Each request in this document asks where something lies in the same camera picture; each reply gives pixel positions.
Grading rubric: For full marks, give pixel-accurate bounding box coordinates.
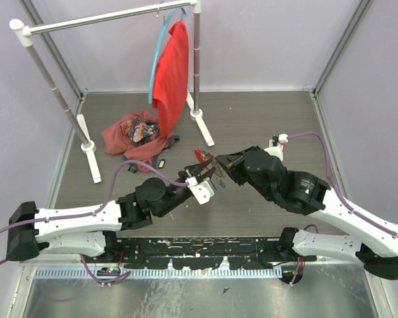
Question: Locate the red handled keyring with keys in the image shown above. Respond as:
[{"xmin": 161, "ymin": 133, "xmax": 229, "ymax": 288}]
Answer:
[{"xmin": 194, "ymin": 148, "xmax": 226, "ymax": 188}]

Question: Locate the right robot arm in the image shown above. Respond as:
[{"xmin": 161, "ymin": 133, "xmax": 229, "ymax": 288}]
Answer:
[{"xmin": 216, "ymin": 146, "xmax": 398, "ymax": 280}]

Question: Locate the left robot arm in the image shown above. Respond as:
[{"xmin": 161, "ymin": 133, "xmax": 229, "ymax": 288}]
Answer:
[{"xmin": 5, "ymin": 164, "xmax": 216, "ymax": 262}]

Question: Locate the black key tag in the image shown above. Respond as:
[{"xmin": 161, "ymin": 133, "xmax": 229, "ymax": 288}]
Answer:
[{"xmin": 155, "ymin": 159, "xmax": 166, "ymax": 170}]

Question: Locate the dark red printed shirt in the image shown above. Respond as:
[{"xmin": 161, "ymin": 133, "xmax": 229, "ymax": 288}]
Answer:
[{"xmin": 101, "ymin": 111, "xmax": 180, "ymax": 169}]

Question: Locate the bright red shirt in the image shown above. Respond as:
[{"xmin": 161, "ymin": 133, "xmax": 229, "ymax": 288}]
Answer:
[{"xmin": 152, "ymin": 21, "xmax": 190, "ymax": 136}]

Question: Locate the blue clothes hanger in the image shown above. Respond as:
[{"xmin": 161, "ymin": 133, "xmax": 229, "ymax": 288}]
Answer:
[{"xmin": 147, "ymin": 7, "xmax": 186, "ymax": 105}]

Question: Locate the small electronics board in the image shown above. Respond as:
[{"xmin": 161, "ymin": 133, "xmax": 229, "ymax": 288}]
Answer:
[{"xmin": 96, "ymin": 266, "xmax": 121, "ymax": 277}]

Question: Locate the white clothes rack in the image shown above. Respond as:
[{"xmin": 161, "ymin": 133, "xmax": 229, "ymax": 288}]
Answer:
[{"xmin": 9, "ymin": 0, "xmax": 216, "ymax": 185}]

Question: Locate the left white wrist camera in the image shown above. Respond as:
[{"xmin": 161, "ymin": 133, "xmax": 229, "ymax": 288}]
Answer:
[{"xmin": 186, "ymin": 177, "xmax": 216, "ymax": 205}]

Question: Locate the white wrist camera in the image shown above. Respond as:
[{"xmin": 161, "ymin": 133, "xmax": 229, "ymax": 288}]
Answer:
[
  {"xmin": 264, "ymin": 134, "xmax": 288, "ymax": 162},
  {"xmin": 186, "ymin": 177, "xmax": 216, "ymax": 205}
]

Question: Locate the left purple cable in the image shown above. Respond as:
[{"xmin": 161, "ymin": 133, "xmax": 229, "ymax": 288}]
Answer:
[{"xmin": 0, "ymin": 160, "xmax": 190, "ymax": 269}]

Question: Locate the purple cable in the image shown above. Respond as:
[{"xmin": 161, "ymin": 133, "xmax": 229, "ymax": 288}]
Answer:
[
  {"xmin": 0, "ymin": 160, "xmax": 190, "ymax": 269},
  {"xmin": 287, "ymin": 131, "xmax": 398, "ymax": 244}
]

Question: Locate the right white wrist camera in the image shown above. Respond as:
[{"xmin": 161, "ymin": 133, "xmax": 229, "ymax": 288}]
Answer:
[{"xmin": 264, "ymin": 134, "xmax": 288, "ymax": 162}]

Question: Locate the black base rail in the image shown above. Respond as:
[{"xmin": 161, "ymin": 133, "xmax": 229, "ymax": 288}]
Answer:
[{"xmin": 117, "ymin": 237, "xmax": 306, "ymax": 271}]

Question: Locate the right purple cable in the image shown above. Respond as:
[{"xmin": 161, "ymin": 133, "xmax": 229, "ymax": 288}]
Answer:
[{"xmin": 287, "ymin": 131, "xmax": 398, "ymax": 244}]

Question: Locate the grey cable duct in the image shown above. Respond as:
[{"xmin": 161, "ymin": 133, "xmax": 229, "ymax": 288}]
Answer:
[{"xmin": 33, "ymin": 266, "xmax": 283, "ymax": 280}]

